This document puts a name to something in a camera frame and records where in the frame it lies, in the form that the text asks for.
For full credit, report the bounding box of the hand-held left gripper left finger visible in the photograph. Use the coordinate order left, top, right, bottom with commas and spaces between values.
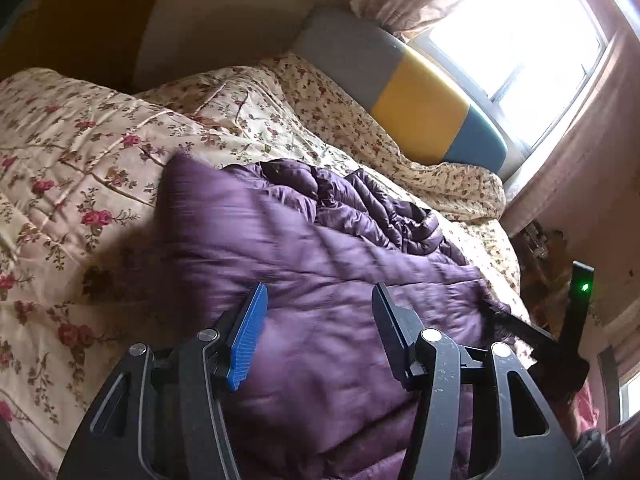
57, 282, 268, 480

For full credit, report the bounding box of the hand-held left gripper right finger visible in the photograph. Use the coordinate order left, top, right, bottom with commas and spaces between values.
372, 282, 586, 480

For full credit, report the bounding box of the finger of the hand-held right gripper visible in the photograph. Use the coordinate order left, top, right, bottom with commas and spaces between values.
481, 299, 563, 357

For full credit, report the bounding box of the purple down jacket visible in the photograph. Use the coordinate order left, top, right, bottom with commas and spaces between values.
155, 152, 538, 480

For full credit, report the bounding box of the dark bedside clutter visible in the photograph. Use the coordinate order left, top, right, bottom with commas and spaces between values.
517, 220, 573, 311

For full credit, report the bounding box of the pink cloth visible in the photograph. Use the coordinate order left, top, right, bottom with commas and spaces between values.
572, 387, 601, 433

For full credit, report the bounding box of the small floral bedding roll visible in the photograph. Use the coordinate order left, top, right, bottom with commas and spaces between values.
257, 52, 507, 222

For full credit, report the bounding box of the grey yellow blue headboard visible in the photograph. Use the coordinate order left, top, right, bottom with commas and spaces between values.
290, 7, 508, 181

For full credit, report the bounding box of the rose floral quilt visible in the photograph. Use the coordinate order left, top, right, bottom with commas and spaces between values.
0, 67, 321, 480

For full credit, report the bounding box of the bright window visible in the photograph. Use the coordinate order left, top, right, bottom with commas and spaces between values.
407, 0, 618, 141

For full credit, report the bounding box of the orange wooden wardrobe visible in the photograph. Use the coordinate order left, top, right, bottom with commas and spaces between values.
0, 0, 176, 93

